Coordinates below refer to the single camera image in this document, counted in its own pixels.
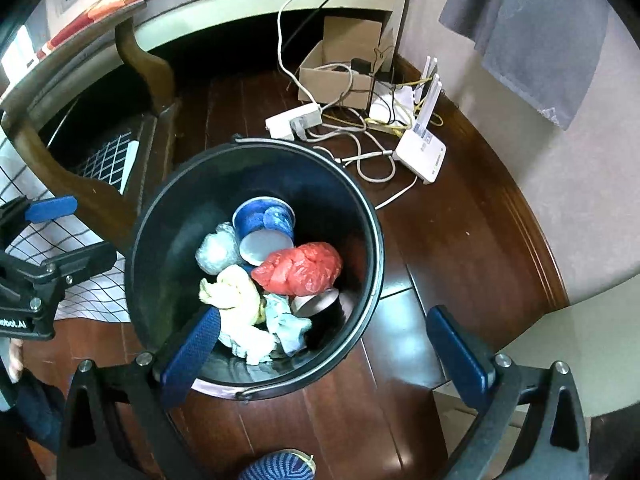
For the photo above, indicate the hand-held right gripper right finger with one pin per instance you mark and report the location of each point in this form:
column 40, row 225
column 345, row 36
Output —
column 460, row 355

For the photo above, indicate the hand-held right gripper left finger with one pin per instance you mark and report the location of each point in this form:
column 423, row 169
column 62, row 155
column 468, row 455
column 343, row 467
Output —
column 192, row 360

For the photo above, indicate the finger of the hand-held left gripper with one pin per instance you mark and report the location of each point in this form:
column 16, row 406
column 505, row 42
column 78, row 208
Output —
column 50, row 210
column 85, row 260

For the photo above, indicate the yellow plastic bag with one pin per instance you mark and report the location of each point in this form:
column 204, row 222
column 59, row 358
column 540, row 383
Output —
column 235, row 290

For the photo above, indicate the clear plastic bag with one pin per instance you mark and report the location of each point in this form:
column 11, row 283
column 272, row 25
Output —
column 217, row 252

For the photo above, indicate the black trash bin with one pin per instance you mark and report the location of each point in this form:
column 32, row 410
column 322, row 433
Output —
column 200, row 200

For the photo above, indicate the red paper cup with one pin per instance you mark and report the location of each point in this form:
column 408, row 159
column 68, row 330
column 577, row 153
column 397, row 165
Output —
column 315, row 304

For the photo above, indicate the red plastic bag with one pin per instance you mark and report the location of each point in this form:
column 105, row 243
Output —
column 300, row 270

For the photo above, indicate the small blue paper cup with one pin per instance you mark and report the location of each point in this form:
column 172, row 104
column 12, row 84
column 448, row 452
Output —
column 265, row 220

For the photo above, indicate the person's left hand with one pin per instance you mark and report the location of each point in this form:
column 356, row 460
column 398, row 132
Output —
column 15, row 360

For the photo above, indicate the checkered white tablecloth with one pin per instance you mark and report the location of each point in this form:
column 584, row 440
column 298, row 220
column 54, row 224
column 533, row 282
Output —
column 107, row 155

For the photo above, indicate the blue knitted shoe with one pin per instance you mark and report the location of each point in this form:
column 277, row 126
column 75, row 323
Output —
column 275, row 467

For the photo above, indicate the brown wooden table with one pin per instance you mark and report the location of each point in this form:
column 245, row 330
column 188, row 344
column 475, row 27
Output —
column 150, row 75

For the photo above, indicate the white router with antennas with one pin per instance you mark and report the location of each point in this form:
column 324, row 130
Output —
column 422, row 155

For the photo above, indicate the white power strip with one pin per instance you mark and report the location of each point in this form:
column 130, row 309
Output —
column 290, row 120

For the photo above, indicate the white modem box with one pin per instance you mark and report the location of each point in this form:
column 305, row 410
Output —
column 385, row 107

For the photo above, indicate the cardboard box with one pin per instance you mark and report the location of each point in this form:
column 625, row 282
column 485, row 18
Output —
column 325, row 85

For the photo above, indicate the black power adapter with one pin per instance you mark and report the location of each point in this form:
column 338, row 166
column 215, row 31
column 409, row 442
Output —
column 362, row 66

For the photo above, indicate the grey curtain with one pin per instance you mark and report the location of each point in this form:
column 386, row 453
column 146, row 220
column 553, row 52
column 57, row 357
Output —
column 525, row 35

